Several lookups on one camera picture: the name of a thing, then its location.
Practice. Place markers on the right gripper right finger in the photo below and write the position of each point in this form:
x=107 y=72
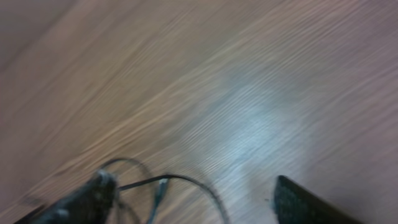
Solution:
x=293 y=204

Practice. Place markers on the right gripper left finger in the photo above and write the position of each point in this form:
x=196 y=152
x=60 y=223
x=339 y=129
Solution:
x=89 y=204

